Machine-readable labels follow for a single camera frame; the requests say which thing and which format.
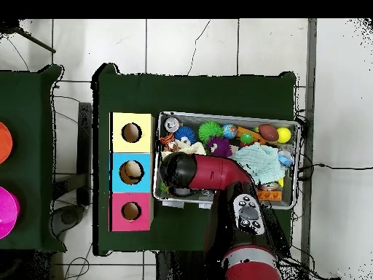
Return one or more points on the dark green side table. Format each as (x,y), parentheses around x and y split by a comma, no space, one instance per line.
(32,116)

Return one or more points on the orange disc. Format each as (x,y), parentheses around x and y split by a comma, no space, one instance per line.
(3,143)

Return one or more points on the large green spiky ball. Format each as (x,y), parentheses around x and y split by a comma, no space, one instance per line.
(210,130)

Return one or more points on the mint green cloth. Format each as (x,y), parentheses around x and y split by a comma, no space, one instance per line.
(263,160)

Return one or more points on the clear mesh bin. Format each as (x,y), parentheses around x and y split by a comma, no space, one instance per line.
(175,201)

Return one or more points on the purple spiky ball with eyes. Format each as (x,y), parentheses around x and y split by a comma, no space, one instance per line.
(220,147)

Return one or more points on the yellow ball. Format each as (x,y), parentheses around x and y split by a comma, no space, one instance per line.
(284,135)

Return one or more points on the dark green table cloth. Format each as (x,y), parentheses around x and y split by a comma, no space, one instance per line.
(192,93)

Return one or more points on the brown toy football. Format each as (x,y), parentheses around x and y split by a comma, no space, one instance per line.
(268,132)

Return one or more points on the blue spiky ball with eyes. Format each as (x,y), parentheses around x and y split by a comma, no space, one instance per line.
(185,135)

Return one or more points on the small green ball with eyes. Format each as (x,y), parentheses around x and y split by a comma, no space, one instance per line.
(247,138)

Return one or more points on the small globe print ball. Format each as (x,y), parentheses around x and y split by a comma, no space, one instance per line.
(230,130)

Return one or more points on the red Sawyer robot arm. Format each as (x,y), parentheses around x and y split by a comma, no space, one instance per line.
(221,172)

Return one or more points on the black tripod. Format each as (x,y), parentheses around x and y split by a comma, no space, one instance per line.
(9,26)

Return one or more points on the pale yellow cloth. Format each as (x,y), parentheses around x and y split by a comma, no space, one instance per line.
(189,147)

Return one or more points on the silver drink can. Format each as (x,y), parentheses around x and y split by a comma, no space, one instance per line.
(172,124)

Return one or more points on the pink disc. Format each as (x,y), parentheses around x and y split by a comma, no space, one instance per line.
(7,213)

